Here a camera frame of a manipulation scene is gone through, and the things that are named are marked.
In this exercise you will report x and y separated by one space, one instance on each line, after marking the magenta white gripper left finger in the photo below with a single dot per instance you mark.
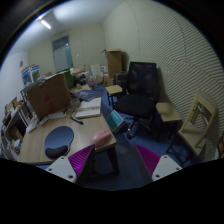
75 167

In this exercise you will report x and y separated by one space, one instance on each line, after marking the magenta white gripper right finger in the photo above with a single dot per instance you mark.
157 166

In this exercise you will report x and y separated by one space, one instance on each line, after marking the dark blue mouse pad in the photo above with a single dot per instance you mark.
58 141

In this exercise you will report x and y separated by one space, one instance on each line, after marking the pink computer mouse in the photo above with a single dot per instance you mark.
100 137

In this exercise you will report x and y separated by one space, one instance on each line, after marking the wooden desk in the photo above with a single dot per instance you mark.
32 148

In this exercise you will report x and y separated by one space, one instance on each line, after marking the light wooden folding chair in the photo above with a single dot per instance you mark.
195 127

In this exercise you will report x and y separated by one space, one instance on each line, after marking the black marker pen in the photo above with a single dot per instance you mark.
77 120

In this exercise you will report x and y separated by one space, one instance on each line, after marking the small wooden stool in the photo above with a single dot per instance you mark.
169 118

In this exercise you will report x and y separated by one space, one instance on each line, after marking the white open book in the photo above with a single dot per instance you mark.
89 109

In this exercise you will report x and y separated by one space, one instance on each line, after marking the teal book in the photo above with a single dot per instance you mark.
115 121

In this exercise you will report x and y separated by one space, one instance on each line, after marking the black office chair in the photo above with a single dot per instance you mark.
143 92

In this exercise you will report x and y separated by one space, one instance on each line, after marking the blue folder on desk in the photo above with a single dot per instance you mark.
88 95

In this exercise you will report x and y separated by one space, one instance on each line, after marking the brown cardboard box on desk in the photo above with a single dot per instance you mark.
49 96

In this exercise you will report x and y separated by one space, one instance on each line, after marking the wooden chair near desk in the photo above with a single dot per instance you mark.
111 92

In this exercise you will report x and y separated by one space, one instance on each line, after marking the green box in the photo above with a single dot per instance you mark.
68 77

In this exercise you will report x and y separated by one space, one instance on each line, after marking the tall cardboard box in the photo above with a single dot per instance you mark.
114 61

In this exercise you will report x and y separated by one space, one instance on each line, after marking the grey door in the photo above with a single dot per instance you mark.
62 54

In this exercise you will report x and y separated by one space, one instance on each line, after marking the ceiling fluorescent light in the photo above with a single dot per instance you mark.
45 24

